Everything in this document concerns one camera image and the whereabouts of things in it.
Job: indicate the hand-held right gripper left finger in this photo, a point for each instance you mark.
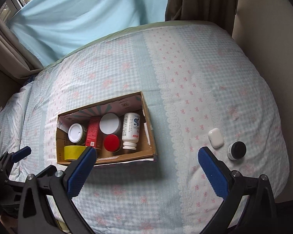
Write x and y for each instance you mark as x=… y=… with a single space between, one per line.
x=81 y=173

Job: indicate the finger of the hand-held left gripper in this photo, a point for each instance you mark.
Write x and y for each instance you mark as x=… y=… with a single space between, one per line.
x=20 y=153

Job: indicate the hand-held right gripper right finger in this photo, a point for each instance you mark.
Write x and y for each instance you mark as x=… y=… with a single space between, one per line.
x=211 y=173

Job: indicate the yellow tape roll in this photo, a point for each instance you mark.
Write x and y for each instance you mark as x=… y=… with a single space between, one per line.
x=72 y=152

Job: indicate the white jar with black lid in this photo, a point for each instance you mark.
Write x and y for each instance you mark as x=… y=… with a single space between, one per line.
x=237 y=150

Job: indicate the white earbuds case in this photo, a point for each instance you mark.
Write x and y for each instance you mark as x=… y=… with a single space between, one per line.
x=216 y=138

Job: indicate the green can with white lid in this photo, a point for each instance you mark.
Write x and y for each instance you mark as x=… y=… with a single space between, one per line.
x=75 y=132

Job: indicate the small red carton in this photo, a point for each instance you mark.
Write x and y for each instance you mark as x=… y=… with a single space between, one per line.
x=92 y=132

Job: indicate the silver jar with red lid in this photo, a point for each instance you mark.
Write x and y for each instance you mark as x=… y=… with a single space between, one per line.
x=111 y=143

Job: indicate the pale green cream jar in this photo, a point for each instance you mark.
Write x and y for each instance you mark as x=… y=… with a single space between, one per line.
x=109 y=124

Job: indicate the cardboard box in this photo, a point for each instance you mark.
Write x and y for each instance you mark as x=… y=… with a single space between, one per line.
x=136 y=154

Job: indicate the white plastic bottle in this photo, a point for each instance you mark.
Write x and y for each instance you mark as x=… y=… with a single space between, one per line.
x=130 y=131

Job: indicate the checked pillow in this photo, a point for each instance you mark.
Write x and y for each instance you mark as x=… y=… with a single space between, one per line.
x=9 y=121

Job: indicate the brown curtain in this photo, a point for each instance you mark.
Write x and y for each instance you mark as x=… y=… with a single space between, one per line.
x=197 y=0
x=17 y=56

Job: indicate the checked floral bed sheet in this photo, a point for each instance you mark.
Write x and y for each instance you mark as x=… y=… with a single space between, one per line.
x=185 y=78

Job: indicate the pale green mattress sheet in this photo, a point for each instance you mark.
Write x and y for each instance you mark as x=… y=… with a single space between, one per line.
x=127 y=30

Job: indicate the light blue hanging cloth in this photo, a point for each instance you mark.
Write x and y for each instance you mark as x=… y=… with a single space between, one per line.
x=88 y=12

